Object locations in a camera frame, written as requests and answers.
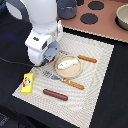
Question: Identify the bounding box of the cream bowl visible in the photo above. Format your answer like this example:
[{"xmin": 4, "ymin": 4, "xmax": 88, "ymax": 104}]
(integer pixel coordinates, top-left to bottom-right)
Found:
[{"xmin": 116, "ymin": 4, "xmax": 128, "ymax": 31}]

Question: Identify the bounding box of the knife with wooden handle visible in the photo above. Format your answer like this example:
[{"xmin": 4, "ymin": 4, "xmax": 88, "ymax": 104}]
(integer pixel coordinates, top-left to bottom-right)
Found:
[{"xmin": 59, "ymin": 49, "xmax": 98, "ymax": 64}]

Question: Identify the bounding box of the brown toy sausage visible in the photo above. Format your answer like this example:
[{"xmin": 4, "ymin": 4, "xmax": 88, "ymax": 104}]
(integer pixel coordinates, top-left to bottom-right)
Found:
[{"xmin": 43, "ymin": 89, "xmax": 68, "ymax": 101}]

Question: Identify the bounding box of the tall grey pot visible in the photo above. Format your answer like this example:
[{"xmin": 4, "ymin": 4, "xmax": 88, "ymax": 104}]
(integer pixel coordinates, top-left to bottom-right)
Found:
[{"xmin": 57, "ymin": 0, "xmax": 77, "ymax": 19}]

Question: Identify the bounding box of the yellow butter box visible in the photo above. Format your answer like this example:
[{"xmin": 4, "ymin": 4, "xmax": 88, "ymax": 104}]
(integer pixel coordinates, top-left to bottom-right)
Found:
[{"xmin": 21, "ymin": 73, "xmax": 34, "ymax": 94}]

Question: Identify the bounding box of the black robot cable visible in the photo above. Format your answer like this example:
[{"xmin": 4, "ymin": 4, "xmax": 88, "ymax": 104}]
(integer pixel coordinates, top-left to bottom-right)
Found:
[{"xmin": 0, "ymin": 55, "xmax": 39, "ymax": 68}]

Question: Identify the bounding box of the fork with wooden handle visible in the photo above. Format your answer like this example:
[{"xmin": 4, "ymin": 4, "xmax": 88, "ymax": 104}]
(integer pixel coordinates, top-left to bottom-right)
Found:
[{"xmin": 51, "ymin": 74, "xmax": 84, "ymax": 90}]

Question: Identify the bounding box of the black rear burner disc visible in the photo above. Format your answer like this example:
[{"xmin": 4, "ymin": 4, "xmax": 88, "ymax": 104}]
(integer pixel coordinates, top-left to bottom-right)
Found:
[{"xmin": 88, "ymin": 1, "xmax": 104, "ymax": 10}]

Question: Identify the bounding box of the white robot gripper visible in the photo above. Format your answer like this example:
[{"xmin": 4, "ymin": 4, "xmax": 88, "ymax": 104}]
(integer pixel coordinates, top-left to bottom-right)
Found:
[{"xmin": 25, "ymin": 30, "xmax": 63, "ymax": 66}]

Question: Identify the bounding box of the beige woven placemat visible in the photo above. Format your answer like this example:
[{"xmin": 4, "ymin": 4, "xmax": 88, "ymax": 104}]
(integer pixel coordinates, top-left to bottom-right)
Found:
[{"xmin": 13, "ymin": 33, "xmax": 114, "ymax": 128}]

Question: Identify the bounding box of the round wooden plate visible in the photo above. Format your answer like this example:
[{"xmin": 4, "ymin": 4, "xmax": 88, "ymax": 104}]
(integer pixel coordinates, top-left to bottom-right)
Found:
[{"xmin": 55, "ymin": 55, "xmax": 83, "ymax": 79}]

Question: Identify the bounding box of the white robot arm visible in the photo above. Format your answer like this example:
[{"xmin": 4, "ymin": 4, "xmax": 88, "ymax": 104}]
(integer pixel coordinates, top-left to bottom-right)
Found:
[{"xmin": 5, "ymin": 0, "xmax": 63, "ymax": 66}]

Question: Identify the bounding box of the white toy fish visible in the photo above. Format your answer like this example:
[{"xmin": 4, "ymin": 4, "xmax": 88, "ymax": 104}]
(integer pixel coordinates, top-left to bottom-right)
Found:
[{"xmin": 58, "ymin": 59, "xmax": 78, "ymax": 69}]

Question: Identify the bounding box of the black stove burner disc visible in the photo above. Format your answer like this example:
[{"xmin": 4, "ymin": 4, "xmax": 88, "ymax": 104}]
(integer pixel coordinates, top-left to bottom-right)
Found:
[{"xmin": 80, "ymin": 13, "xmax": 98, "ymax": 25}]

